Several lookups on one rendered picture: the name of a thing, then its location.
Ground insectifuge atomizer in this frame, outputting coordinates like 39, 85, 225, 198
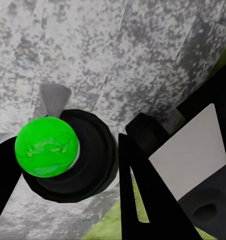
14, 83, 120, 204

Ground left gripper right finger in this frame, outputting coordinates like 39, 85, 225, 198
117, 133, 203, 240

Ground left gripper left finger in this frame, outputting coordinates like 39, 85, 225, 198
0, 136, 23, 216

